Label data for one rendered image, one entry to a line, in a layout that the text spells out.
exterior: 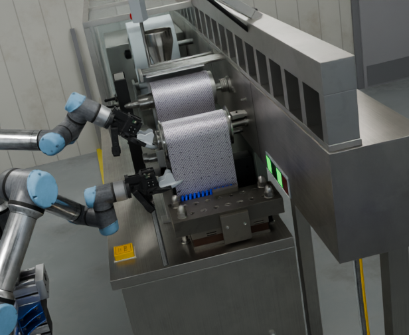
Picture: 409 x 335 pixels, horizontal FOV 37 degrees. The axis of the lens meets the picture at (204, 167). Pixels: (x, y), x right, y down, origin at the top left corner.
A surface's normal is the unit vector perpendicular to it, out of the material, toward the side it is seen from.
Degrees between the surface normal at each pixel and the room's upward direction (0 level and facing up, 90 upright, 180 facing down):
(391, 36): 90
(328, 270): 0
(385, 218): 90
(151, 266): 0
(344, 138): 90
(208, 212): 0
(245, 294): 90
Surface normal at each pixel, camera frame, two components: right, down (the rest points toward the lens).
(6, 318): 0.80, 0.19
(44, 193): 0.87, -0.05
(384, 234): 0.18, 0.36
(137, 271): -0.17, -0.91
